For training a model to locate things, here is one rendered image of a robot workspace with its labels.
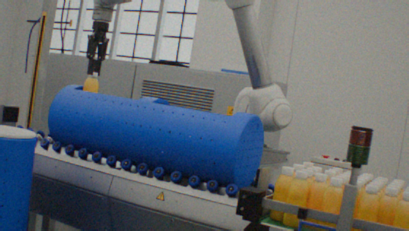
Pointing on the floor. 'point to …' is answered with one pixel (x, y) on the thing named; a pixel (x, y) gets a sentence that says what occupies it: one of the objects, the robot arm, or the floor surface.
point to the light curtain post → (40, 64)
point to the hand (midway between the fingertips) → (94, 67)
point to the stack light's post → (348, 207)
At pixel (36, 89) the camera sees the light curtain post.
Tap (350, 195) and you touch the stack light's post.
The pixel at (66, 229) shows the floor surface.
